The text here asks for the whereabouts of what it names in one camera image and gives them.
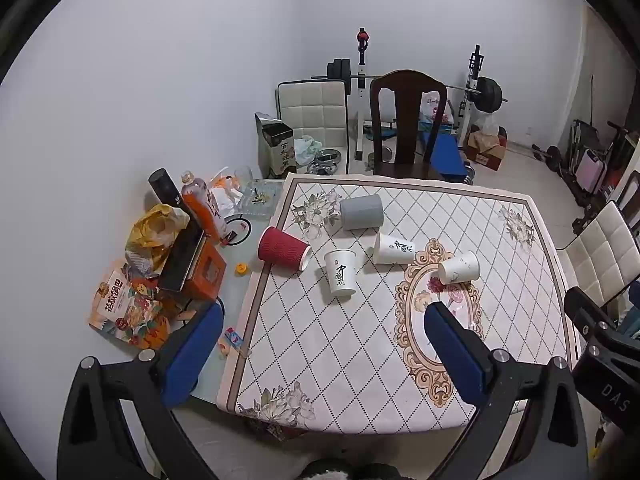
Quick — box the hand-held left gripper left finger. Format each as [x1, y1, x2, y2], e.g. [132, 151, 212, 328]
[57, 304, 224, 480]

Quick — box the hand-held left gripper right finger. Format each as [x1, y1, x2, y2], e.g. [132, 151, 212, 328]
[424, 302, 589, 480]

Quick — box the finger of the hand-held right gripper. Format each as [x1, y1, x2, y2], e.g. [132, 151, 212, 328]
[564, 287, 640, 356]

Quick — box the white cup with faint pattern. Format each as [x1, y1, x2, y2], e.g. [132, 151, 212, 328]
[438, 250, 481, 285]

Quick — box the white cup with black print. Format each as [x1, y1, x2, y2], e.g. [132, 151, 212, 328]
[323, 248, 359, 297]
[373, 232, 416, 265]

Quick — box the red ribbed paper cup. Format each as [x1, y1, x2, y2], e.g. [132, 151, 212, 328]
[257, 226, 312, 274]

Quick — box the grey cup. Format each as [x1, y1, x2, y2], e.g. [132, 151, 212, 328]
[339, 193, 385, 231]

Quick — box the small candy packet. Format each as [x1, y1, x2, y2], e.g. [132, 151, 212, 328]
[218, 327, 249, 357]

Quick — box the white padded chair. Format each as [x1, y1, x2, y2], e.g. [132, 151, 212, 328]
[555, 200, 640, 311]
[276, 80, 349, 175]

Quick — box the orange snack packet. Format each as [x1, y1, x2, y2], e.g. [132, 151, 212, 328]
[88, 259, 174, 351]

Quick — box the orange box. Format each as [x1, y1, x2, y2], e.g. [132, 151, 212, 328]
[182, 244, 227, 302]

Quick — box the floral diamond-pattern table mat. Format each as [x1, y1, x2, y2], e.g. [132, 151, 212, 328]
[216, 172, 572, 437]

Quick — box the yellow plastic bag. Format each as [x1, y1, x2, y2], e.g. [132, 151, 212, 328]
[124, 203, 191, 277]

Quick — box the pink suitcase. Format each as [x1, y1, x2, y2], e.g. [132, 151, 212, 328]
[576, 149, 609, 197]

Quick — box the orange drink bottle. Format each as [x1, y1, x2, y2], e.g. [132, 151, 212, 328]
[179, 171, 224, 242]

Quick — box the black floor barbell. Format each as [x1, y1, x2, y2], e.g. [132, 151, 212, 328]
[531, 143, 567, 165]

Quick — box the black white fuzzy object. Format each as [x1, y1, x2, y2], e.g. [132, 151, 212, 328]
[299, 457, 402, 480]

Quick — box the white orange plastic bag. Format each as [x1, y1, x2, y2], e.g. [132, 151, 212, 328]
[207, 164, 245, 222]

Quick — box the black cylinder bottle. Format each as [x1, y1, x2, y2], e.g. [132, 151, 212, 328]
[148, 168, 184, 209]

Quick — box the glass ashtray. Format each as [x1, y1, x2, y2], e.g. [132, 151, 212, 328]
[234, 179, 284, 217]

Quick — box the brown cardboard box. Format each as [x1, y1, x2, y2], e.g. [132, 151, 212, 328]
[466, 129, 508, 171]

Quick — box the blue weight bench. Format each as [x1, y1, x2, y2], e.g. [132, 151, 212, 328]
[419, 130, 475, 184]

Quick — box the clear plastic bag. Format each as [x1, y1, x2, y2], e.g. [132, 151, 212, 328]
[472, 111, 501, 137]

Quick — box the dark tea box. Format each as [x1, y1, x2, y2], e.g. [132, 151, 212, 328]
[254, 112, 296, 179]

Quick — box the metal bowl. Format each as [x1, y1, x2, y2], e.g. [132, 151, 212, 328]
[307, 149, 344, 176]

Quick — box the barbell with black plates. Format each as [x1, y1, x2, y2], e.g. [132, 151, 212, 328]
[310, 59, 509, 114]

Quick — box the dark wooden chair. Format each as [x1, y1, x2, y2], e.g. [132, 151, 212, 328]
[368, 69, 449, 182]

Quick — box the pale green plastic bag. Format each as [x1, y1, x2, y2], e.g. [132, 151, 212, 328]
[293, 134, 322, 167]

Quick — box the white plastic bag red print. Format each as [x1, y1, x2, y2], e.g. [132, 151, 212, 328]
[418, 90, 454, 124]

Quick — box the white barbell rack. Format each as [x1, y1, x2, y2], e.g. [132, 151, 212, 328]
[352, 26, 486, 162]

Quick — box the black cable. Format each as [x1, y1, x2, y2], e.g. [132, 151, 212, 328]
[220, 213, 254, 247]

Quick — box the black folded exercise frame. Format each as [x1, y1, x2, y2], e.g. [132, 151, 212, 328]
[569, 119, 640, 233]

